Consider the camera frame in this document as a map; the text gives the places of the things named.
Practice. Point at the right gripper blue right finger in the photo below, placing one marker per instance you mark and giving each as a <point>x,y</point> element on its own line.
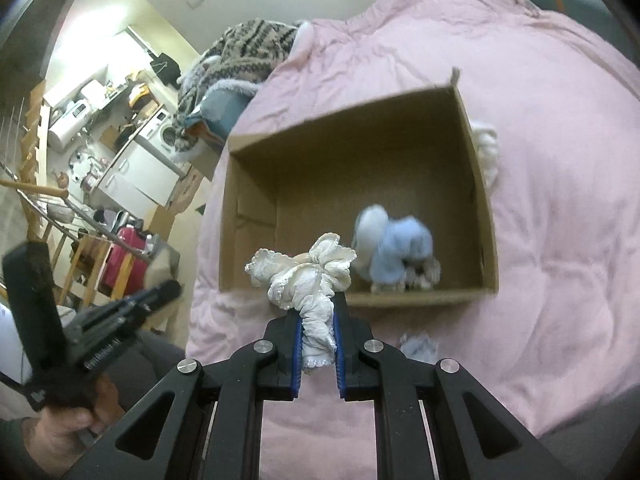
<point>354,379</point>

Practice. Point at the light blue fluffy sock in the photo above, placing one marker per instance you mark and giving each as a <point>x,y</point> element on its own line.
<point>386,246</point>

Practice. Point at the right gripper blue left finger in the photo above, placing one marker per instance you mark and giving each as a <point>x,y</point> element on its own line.
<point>287,336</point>

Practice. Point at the white frilly sock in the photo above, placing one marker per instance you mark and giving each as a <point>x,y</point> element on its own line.
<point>307,283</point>

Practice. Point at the clear plastic packet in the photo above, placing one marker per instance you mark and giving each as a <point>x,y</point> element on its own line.
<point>419,347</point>

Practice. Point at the patterned knit blanket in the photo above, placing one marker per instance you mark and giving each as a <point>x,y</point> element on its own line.
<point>240,61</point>

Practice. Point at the red suitcase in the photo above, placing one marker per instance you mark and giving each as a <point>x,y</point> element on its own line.
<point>133,238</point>

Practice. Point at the brown cardboard box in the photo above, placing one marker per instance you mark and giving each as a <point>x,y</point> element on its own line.
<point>413,154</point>

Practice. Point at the wooden stool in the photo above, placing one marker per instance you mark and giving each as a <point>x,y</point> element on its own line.
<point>89,260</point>

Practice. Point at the person's left hand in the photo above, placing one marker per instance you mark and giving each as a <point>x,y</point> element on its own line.
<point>52,440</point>

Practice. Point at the teal headboard cushion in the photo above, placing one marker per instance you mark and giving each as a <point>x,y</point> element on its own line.
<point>592,15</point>

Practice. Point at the beige scrunchie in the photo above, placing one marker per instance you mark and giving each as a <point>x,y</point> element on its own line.
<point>424,275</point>

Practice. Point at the white washing machine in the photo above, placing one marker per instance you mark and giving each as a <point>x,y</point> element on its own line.
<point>158,137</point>

